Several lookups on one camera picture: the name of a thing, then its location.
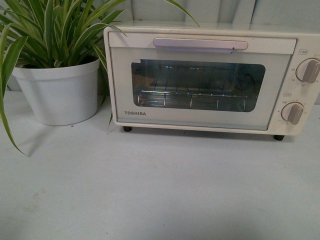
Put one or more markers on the glass oven door with handle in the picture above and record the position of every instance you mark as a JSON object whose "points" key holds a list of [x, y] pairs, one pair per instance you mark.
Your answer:
{"points": [[265, 59]]}

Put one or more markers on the cream Toshiba toaster oven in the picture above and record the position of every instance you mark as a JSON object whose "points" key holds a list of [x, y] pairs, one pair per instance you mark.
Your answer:
{"points": [[292, 89]]}

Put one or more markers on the white plastic plant pot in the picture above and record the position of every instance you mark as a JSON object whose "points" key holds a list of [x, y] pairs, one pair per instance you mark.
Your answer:
{"points": [[61, 96]]}

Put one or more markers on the lower beige timer knob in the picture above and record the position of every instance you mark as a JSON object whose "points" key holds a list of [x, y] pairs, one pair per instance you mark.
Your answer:
{"points": [[292, 112]]}

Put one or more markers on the upper beige temperature knob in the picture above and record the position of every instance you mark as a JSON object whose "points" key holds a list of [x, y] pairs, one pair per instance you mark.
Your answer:
{"points": [[308, 70]]}

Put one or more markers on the green striped spider plant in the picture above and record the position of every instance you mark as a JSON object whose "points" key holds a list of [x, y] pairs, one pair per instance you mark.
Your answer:
{"points": [[45, 34]]}

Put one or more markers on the metal wire oven rack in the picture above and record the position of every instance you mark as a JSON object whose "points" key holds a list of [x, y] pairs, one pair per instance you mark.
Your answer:
{"points": [[196, 88]]}

